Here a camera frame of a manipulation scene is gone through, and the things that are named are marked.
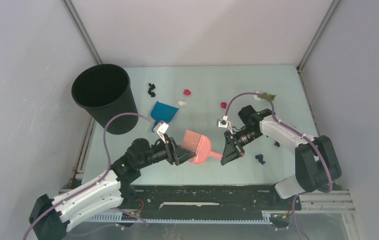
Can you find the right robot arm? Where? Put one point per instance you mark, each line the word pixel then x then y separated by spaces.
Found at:
pixel 315 160

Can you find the white paper scrap centre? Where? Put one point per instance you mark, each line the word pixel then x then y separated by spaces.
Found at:
pixel 181 102

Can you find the black trash bin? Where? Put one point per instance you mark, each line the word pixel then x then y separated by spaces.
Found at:
pixel 104 91

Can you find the magenta paper scrap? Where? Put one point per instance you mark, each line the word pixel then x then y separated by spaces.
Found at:
pixel 223 105

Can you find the red paper scrap upper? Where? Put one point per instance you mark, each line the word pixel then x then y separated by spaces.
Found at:
pixel 187 92

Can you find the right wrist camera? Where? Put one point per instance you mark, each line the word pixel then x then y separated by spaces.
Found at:
pixel 224 123

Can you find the dark blue paper scrap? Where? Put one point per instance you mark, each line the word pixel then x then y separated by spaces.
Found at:
pixel 260 159

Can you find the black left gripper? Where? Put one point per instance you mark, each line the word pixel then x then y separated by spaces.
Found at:
pixel 176 154

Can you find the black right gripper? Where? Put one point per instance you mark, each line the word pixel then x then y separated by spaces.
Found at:
pixel 231 151

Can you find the blue dustpan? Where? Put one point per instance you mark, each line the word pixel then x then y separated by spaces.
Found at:
pixel 162 112

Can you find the white paper scrap right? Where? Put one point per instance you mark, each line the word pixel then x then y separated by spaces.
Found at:
pixel 258 96

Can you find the white paper scrap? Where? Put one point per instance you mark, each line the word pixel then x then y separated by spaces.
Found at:
pixel 258 96
pixel 181 102

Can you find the pink hand brush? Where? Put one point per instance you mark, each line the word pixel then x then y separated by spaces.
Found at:
pixel 201 145

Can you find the green paper scrap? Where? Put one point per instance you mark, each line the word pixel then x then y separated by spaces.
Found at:
pixel 269 97

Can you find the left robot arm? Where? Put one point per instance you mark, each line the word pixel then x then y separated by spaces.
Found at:
pixel 52 218

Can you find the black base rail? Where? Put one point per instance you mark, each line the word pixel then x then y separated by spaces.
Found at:
pixel 205 203

